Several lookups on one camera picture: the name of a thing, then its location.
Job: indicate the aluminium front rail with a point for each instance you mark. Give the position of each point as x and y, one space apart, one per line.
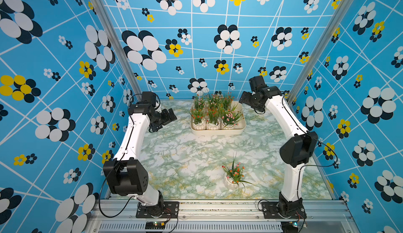
229 216

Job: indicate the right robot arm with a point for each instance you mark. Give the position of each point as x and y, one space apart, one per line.
298 148

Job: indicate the right controller board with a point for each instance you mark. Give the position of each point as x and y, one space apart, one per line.
289 227

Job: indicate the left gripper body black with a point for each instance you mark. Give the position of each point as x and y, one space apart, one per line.
162 118

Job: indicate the left controller board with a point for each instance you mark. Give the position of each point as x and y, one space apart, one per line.
155 225

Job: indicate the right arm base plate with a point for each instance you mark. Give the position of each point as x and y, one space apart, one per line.
282 210

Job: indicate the controller board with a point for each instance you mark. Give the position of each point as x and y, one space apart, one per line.
289 227
155 225

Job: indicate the potted plant front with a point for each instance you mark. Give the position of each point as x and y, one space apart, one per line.
234 175

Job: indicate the potted plant red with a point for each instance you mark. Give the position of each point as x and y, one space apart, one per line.
198 116
213 120

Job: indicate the white plastic storage box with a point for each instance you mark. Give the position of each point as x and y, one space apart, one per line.
206 129

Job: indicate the potted plant pink centre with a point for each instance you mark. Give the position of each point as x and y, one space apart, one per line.
231 118

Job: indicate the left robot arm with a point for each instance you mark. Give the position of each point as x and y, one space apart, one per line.
125 175

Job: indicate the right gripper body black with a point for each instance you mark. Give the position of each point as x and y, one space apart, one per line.
250 100

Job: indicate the potted plant orange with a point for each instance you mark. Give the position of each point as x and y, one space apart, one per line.
226 100

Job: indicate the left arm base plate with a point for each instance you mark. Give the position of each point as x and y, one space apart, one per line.
166 210

